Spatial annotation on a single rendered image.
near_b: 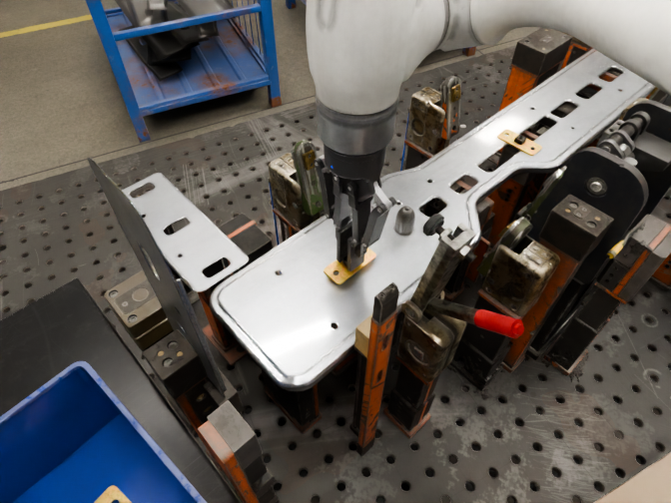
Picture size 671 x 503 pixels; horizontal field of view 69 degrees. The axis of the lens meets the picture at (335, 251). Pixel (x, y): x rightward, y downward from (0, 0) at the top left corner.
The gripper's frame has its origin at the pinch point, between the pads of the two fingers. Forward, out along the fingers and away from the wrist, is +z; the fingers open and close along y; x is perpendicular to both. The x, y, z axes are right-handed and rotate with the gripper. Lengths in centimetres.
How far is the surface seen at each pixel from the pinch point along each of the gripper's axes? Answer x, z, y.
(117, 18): -76, 89, 291
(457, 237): 0.3, -16.2, -16.3
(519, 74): -76, 10, 18
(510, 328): 0.9, -9.4, -25.7
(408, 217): -12.0, 1.3, -1.1
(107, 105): -34, 105, 232
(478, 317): 0.8, -7.1, -22.0
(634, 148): -35.4, -11.7, -20.9
